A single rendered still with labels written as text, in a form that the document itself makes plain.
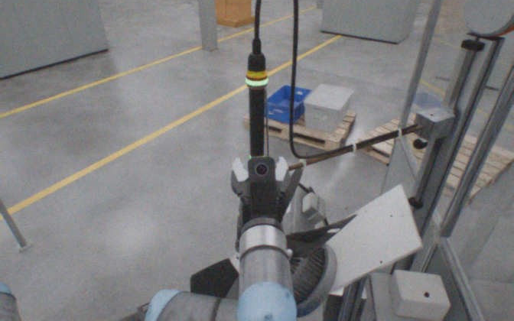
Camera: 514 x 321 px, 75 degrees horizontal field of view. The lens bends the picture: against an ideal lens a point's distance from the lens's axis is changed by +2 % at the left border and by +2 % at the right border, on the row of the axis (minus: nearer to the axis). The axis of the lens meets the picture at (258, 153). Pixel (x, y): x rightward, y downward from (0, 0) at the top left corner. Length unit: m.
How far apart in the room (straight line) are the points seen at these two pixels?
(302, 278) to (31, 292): 2.15
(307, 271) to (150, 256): 1.80
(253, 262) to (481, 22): 0.92
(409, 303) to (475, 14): 0.95
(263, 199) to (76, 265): 2.44
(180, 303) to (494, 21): 1.01
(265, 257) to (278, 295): 0.06
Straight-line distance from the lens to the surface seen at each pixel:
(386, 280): 1.55
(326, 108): 3.66
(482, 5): 1.15
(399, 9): 7.76
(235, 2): 8.85
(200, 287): 1.30
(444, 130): 1.19
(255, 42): 0.66
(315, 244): 0.85
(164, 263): 2.68
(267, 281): 0.46
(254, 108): 0.70
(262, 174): 0.54
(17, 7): 6.80
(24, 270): 3.07
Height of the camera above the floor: 2.06
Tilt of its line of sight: 34 degrees down
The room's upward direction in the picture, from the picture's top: straight up
